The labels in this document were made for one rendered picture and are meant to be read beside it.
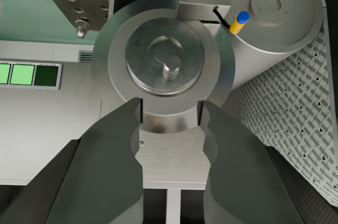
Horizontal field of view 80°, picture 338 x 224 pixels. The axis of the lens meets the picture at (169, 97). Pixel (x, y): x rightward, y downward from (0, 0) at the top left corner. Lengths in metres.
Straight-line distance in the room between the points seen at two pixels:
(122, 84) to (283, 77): 0.24
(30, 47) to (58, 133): 3.09
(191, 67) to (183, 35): 0.03
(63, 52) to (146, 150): 2.96
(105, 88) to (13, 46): 3.56
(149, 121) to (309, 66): 0.21
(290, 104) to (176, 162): 0.32
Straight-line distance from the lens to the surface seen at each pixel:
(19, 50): 3.69
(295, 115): 0.32
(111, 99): 0.21
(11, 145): 0.64
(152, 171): 0.54
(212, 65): 0.21
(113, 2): 0.25
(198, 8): 0.21
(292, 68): 0.33
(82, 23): 0.62
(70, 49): 3.37
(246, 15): 0.18
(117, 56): 0.21
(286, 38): 0.27
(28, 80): 0.64
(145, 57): 0.19
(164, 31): 0.20
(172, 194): 0.56
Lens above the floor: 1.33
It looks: 11 degrees down
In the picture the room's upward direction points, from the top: 178 degrees counter-clockwise
